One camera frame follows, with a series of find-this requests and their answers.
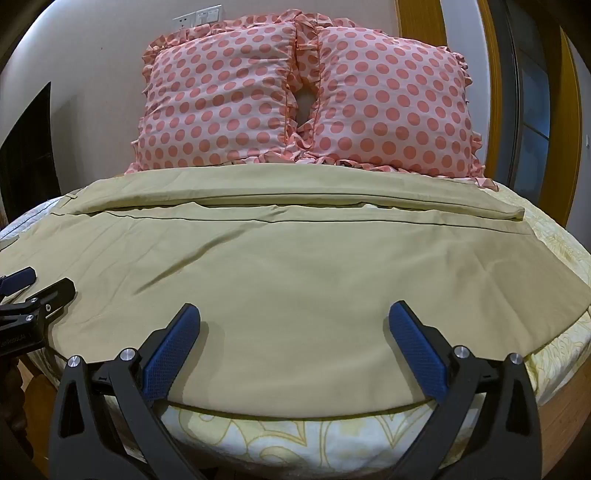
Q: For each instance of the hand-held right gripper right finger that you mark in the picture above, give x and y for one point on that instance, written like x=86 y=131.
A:
x=418 y=355

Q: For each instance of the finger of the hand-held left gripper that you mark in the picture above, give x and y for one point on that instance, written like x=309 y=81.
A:
x=57 y=290
x=21 y=278

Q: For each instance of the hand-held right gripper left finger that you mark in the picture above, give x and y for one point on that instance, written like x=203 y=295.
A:
x=171 y=355

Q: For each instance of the olive green bed cover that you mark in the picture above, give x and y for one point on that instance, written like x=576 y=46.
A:
x=295 y=286

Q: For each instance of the yellow patterned bed sheet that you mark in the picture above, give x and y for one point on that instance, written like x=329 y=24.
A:
x=369 y=443

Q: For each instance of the pink polka dot pillow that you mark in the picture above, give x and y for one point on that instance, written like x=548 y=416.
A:
x=217 y=97
x=392 y=97

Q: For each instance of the glass door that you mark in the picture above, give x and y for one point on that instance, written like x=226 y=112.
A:
x=540 y=115

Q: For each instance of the dark wall panel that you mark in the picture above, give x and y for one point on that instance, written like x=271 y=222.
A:
x=27 y=147

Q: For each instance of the yellow wooden door frame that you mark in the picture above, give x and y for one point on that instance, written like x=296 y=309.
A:
x=489 y=69

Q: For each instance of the white wall socket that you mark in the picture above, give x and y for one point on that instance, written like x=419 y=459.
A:
x=183 y=21

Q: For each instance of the white wall switch panel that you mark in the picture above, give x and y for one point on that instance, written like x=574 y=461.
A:
x=207 y=16

